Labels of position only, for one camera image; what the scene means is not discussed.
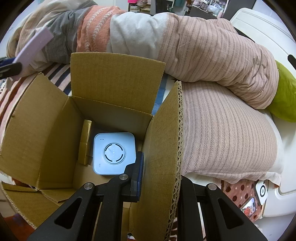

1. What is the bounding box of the smartphone with lit screen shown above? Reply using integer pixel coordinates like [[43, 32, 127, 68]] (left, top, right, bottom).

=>
[[240, 197, 256, 218]]

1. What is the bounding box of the green plush cushion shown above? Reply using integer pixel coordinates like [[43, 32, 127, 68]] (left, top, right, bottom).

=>
[[266, 61, 296, 123]]

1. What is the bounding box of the small tan cardboard box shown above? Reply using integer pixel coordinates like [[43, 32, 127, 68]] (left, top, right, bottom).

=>
[[77, 120, 92, 165]]

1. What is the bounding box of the brown cardboard box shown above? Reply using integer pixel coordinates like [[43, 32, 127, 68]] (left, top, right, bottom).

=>
[[1, 52, 183, 240]]

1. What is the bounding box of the pink ribbed pillow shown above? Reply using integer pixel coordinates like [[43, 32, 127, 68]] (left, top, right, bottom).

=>
[[181, 81, 284, 185]]

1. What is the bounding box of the white square tag device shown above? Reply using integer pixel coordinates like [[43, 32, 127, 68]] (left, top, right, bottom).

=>
[[255, 180, 268, 205]]

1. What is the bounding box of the white bed headboard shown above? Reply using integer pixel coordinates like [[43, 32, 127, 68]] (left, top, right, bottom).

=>
[[230, 8, 295, 217]]

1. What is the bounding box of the light blue square device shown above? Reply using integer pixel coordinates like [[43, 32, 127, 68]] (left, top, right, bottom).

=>
[[92, 132, 136, 175]]

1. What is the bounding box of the rolled striped duvet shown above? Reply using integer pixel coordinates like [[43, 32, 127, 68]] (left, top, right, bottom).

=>
[[6, 1, 279, 109]]

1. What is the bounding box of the pink polka dot cloth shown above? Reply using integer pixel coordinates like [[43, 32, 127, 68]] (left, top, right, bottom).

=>
[[221, 179, 264, 222]]

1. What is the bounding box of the lilac rectangular box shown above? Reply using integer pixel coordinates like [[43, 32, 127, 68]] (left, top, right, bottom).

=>
[[13, 27, 54, 72]]

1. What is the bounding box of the striped fleece blanket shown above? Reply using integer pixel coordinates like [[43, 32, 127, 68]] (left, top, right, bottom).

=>
[[1, 64, 71, 139]]

